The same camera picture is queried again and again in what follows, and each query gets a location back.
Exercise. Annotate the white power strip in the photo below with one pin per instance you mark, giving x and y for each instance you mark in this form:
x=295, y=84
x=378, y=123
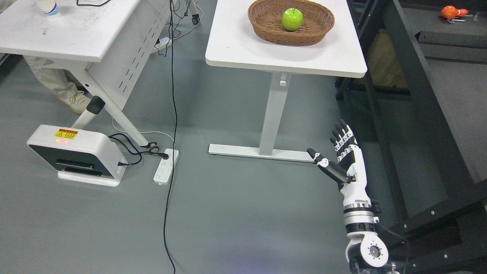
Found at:
x=162, y=43
x=164, y=170

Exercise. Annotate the white box device with label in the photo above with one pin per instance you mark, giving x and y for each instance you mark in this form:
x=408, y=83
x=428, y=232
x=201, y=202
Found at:
x=79, y=155

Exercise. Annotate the white standing desk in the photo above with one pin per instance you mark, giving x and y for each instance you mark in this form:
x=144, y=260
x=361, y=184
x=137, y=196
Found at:
x=232, y=43

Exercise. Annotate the brown wicker basket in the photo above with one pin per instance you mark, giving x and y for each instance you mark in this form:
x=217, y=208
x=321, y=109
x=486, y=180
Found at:
x=266, y=19

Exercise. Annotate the orange toy on shelf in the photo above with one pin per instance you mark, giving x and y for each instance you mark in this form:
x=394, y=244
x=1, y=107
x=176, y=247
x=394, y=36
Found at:
x=451, y=12

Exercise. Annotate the white perforated panel desk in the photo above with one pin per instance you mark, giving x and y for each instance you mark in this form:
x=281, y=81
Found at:
x=105, y=48

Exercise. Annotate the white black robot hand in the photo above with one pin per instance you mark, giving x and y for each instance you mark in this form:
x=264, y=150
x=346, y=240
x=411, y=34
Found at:
x=349, y=172

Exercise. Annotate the white blue cup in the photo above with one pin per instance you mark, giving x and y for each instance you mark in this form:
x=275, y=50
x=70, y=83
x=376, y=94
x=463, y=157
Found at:
x=49, y=8

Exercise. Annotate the green apple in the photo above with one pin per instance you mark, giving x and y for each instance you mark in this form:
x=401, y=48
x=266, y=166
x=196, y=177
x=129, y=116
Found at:
x=292, y=19

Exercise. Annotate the person leg beige trousers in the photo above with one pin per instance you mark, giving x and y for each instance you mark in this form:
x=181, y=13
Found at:
x=56, y=81

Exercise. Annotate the black metal left shelf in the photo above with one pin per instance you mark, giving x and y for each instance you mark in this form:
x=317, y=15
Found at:
x=420, y=117

